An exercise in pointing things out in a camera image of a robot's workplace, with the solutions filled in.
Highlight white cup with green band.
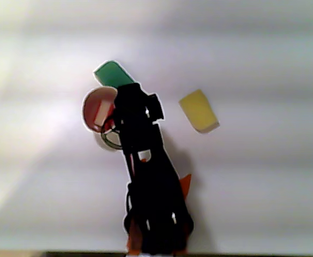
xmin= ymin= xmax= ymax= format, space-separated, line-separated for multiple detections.
xmin=81 ymin=86 xmax=125 ymax=152

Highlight thin black cables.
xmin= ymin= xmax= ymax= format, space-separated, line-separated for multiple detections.
xmin=100 ymin=130 xmax=124 ymax=150

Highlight red sponge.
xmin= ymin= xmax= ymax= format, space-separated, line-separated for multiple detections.
xmin=83 ymin=93 xmax=117 ymax=134

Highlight green sponge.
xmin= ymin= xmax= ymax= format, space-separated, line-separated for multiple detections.
xmin=93 ymin=60 xmax=136 ymax=89

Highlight yellow sponge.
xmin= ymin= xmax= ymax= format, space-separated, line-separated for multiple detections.
xmin=178 ymin=88 xmax=221 ymax=134

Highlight orange tape strip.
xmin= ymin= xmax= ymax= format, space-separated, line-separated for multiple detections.
xmin=126 ymin=221 xmax=144 ymax=255
xmin=179 ymin=173 xmax=193 ymax=201

